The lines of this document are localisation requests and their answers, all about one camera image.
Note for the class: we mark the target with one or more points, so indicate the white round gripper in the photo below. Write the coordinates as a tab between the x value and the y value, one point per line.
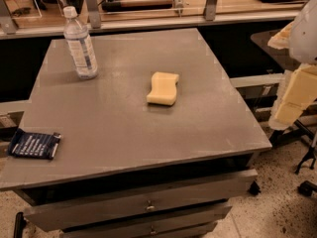
305	37

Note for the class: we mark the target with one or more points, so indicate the yellow sponge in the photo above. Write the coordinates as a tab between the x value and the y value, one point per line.
163	90

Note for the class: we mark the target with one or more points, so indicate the clear plastic water bottle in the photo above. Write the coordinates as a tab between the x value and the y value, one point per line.
80	44

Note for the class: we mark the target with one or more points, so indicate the black office chair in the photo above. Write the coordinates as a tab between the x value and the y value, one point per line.
283	58

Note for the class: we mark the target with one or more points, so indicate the upper grey drawer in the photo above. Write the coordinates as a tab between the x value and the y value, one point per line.
141	200

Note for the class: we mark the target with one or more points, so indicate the grey drawer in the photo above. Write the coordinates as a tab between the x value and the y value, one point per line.
141	200
182	223

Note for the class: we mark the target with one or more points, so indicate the grey drawer cabinet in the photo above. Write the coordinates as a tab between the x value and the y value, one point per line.
112	139

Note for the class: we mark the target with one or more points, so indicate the lower grey drawer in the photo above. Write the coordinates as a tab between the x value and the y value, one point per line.
182	223

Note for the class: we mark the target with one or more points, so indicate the blue snack packet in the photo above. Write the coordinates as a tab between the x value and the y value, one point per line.
34	145

